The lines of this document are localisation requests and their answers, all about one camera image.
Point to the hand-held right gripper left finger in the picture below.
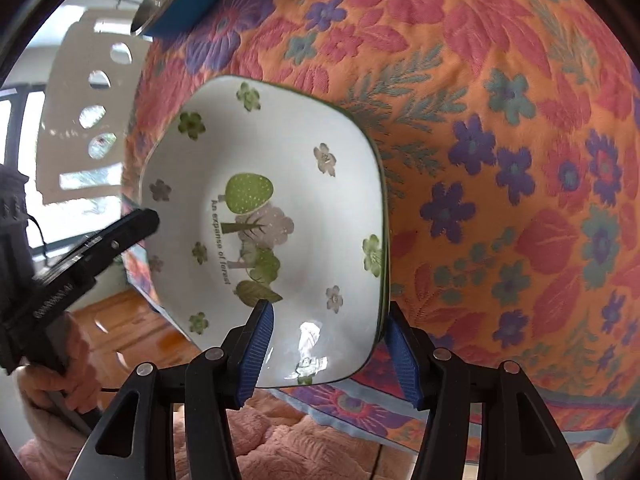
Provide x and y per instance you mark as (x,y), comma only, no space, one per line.
(257,350)

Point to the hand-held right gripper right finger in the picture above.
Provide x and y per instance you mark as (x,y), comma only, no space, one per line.
(402,355)

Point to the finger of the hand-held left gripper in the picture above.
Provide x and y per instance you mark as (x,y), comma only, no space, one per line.
(130,232)

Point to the large floral tree plate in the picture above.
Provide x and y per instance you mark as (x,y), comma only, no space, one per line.
(300,185)

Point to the person's left forearm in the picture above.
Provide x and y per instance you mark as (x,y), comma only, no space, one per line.
(45,440)

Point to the person's left hand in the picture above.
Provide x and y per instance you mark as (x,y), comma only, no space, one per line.
(82,365)

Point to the pink fleece clothing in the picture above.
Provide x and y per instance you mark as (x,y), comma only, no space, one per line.
(310,440)

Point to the white chair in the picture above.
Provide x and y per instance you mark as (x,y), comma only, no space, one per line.
(65,110)

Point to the window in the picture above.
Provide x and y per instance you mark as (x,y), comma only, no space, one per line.
(15,125)

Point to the orange floral tablecloth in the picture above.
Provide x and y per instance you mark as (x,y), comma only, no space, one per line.
(500,110)

